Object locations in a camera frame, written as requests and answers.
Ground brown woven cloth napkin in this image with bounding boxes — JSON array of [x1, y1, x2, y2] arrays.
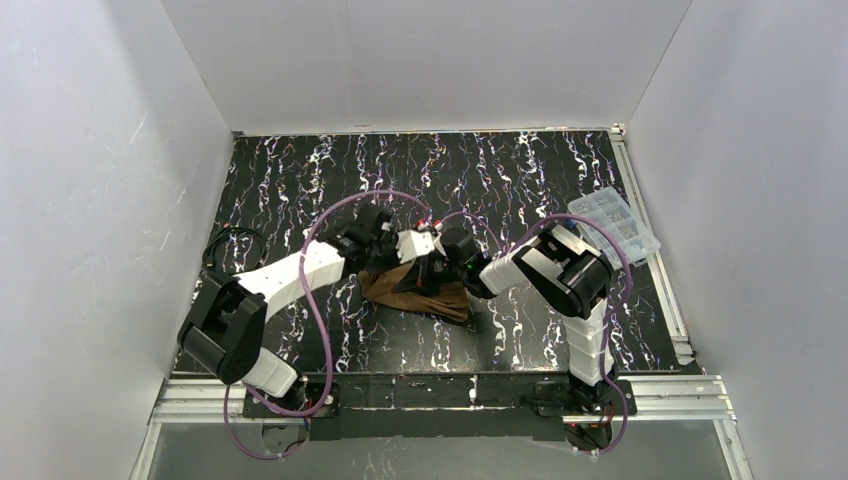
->
[[357, 264, 471, 325]]

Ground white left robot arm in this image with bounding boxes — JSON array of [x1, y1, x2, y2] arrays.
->
[[177, 204, 436, 398]]

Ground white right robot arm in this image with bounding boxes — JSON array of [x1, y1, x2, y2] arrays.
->
[[392, 225, 614, 407]]

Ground clear plastic compartment box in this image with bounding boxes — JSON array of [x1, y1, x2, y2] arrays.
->
[[567, 187, 661, 265]]

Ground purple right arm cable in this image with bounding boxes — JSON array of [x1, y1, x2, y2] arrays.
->
[[430, 210, 635, 458]]

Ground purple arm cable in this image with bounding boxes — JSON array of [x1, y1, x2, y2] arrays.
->
[[430, 210, 635, 458], [221, 190, 435, 462]]

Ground black coiled cable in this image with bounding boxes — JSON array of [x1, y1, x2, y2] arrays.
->
[[200, 227, 268, 273]]

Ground aluminium side rail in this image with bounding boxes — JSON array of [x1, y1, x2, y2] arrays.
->
[[609, 123, 695, 365]]

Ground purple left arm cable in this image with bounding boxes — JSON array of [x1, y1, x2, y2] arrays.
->
[[221, 190, 435, 462]]

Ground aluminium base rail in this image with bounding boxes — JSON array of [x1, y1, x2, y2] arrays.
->
[[152, 374, 737, 444]]

